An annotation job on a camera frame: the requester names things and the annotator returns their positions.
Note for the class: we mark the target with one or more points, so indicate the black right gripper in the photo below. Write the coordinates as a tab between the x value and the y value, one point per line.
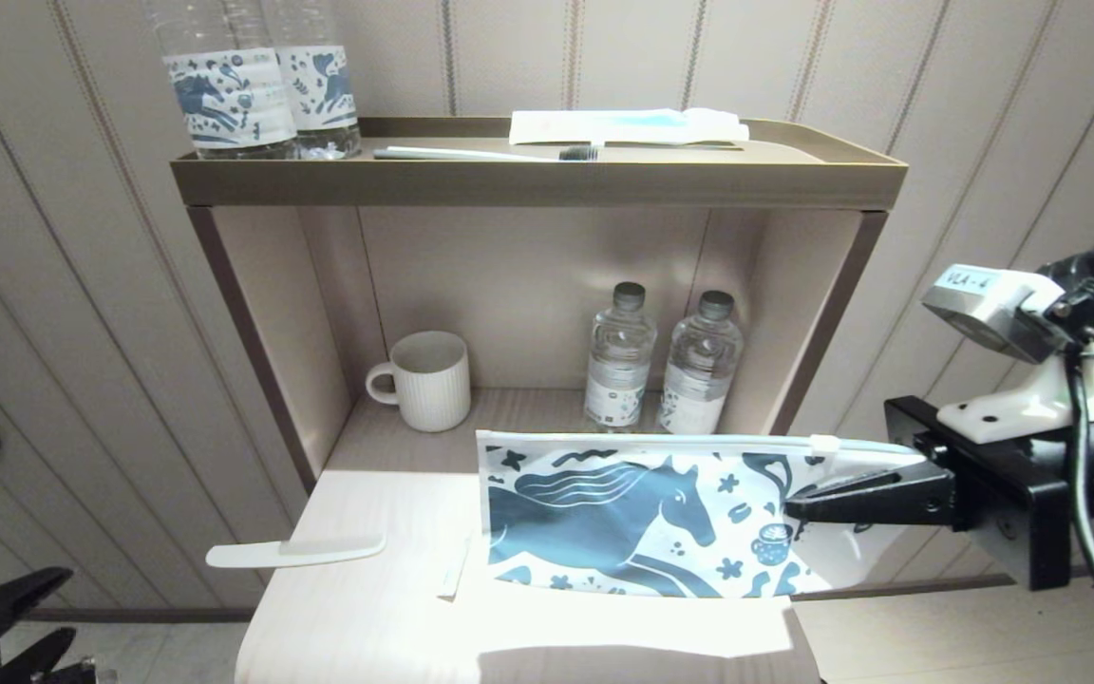
1012	513

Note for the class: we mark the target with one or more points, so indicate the horse print zipper pouch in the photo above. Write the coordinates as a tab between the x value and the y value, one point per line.
604	513

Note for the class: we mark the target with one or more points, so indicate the white comb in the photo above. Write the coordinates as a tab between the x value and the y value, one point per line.
300	551

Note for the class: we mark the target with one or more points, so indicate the small clear water bottle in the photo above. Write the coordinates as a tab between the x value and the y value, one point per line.
618	361
699	370

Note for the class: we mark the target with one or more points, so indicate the small white paper packet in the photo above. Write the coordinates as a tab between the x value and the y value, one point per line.
457	570

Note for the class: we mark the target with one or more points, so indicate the wrapped toothbrush white packet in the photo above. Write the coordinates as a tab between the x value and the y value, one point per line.
623	125

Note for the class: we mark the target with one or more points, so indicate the white ribbed mug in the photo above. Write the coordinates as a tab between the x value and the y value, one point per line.
433	389

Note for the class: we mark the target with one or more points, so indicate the beige shelf unit brown tray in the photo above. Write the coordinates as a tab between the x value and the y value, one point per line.
528	185

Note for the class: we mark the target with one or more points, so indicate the grey toothbrush black bristles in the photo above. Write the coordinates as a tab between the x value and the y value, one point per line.
471	154

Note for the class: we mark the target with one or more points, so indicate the clear bottle blue horse label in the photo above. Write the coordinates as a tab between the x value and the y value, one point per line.
229	95
324	85

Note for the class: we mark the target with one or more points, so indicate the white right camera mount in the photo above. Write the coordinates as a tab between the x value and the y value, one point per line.
1031	404

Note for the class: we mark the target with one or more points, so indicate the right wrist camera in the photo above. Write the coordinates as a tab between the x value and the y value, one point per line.
984	304

